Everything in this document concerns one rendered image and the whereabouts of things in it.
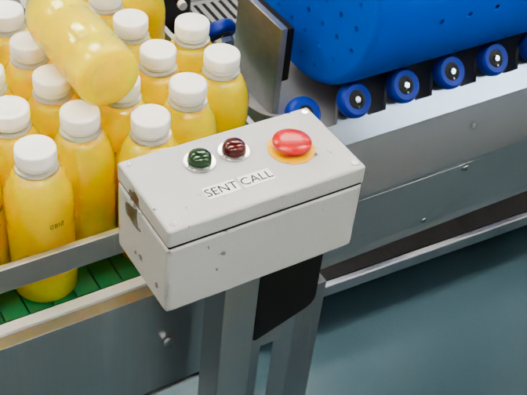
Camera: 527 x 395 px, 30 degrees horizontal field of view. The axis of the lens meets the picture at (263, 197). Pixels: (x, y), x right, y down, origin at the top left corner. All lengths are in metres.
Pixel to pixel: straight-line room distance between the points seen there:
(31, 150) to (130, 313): 0.22
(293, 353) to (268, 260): 0.64
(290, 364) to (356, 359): 0.64
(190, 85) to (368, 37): 0.23
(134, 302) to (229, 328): 0.10
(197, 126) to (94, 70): 0.13
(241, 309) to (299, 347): 0.55
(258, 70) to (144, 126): 0.31
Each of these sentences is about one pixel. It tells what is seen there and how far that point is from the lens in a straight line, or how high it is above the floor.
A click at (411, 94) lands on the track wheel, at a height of 0.96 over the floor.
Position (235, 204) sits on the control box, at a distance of 0.83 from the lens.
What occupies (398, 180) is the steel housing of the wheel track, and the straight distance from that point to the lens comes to 1.30.
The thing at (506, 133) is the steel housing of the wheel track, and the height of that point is 0.85.
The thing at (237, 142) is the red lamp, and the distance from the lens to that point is 0.88.
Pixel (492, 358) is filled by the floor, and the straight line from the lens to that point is 2.26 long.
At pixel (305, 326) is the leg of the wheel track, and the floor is 0.54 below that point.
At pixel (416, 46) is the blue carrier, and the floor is 1.05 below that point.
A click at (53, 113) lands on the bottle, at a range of 1.02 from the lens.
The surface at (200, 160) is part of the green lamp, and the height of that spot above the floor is 1.11.
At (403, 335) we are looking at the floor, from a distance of 2.25.
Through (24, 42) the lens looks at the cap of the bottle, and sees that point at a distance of 1.07.
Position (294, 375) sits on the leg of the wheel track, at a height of 0.42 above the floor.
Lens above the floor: 1.65
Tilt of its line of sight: 41 degrees down
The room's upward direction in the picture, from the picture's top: 7 degrees clockwise
